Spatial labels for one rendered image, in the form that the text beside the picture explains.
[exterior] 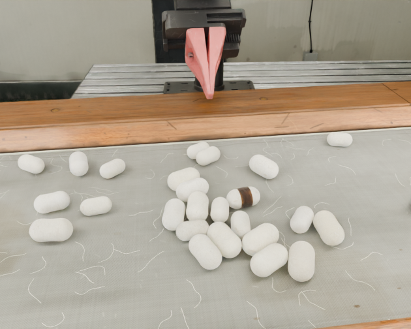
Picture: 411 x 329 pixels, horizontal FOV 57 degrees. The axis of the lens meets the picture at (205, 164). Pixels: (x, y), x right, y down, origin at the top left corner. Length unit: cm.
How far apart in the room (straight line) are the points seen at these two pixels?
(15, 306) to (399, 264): 32
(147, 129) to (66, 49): 211
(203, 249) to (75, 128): 28
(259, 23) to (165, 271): 222
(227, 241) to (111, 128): 26
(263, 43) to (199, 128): 202
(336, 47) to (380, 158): 214
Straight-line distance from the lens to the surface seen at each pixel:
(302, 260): 32
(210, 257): 32
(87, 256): 36
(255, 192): 39
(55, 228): 37
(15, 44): 270
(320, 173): 47
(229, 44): 52
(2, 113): 60
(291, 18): 251
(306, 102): 58
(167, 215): 36
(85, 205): 39
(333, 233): 36
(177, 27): 47
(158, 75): 96
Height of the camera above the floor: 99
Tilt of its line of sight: 33 degrees down
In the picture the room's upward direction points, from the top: straight up
